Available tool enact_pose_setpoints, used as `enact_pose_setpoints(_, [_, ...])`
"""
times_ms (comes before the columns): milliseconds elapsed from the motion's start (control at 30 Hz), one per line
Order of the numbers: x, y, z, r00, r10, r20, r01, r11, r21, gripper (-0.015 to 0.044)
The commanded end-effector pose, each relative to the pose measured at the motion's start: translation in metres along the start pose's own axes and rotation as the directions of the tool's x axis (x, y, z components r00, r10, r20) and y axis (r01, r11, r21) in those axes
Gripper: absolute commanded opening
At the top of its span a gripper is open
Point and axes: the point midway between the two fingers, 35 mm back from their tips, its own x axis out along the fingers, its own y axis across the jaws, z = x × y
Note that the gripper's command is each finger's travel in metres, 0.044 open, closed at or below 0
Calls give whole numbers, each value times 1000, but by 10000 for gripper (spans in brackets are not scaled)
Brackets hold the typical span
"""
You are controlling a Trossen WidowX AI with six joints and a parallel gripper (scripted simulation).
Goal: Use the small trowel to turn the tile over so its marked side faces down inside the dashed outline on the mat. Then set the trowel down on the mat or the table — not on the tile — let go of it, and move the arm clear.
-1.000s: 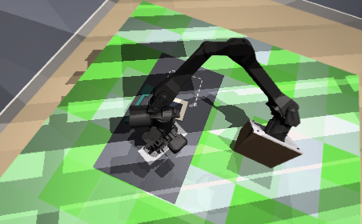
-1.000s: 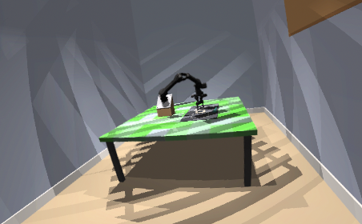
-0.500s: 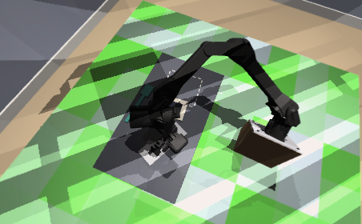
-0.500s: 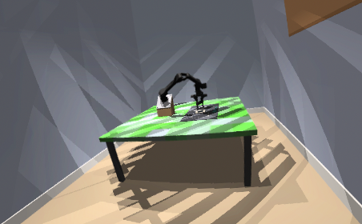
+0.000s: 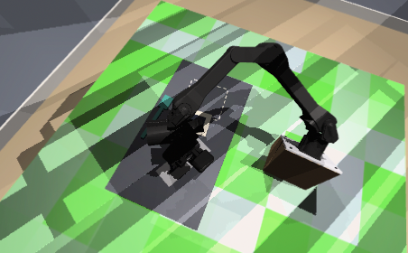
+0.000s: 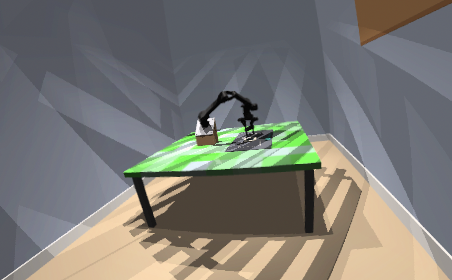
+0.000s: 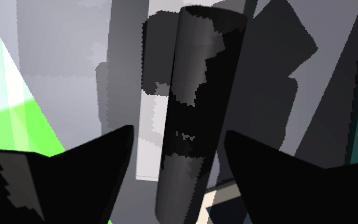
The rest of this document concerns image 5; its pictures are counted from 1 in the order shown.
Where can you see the cream square tile with dark centre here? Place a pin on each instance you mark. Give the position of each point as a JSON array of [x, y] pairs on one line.
[[205, 119]]

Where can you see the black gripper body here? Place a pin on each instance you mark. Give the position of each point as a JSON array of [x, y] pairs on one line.
[[201, 159]]

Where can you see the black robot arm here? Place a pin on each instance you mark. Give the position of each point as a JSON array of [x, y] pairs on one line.
[[322, 125]]

